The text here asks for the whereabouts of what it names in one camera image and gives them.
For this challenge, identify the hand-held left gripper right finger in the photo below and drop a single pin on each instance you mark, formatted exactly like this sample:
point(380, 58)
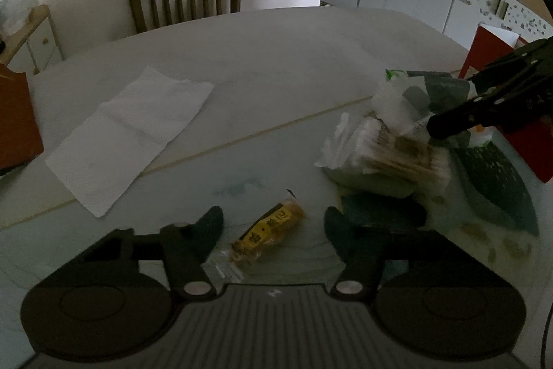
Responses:
point(336, 227)

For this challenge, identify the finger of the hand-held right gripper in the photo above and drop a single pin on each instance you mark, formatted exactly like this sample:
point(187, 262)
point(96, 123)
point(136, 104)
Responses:
point(458, 116)
point(505, 68)

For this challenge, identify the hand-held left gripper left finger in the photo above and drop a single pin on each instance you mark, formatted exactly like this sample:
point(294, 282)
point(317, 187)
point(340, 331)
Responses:
point(211, 227)

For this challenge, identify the white green grey packet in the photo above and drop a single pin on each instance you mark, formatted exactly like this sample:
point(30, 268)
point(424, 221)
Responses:
point(445, 90)

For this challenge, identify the yellow snack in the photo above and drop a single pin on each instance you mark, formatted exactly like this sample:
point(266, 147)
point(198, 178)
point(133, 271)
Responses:
point(268, 233)

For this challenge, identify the pack of cotton swabs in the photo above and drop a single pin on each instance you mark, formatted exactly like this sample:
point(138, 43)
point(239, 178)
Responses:
point(389, 161)

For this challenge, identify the white paper towel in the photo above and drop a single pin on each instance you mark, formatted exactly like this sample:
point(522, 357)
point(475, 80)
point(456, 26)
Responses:
point(129, 131)

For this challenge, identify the small white cabinet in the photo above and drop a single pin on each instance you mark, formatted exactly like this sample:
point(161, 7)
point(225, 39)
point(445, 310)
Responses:
point(43, 44)

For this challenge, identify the white plastic bag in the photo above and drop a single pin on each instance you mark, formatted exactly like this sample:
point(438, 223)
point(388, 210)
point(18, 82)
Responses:
point(13, 12)

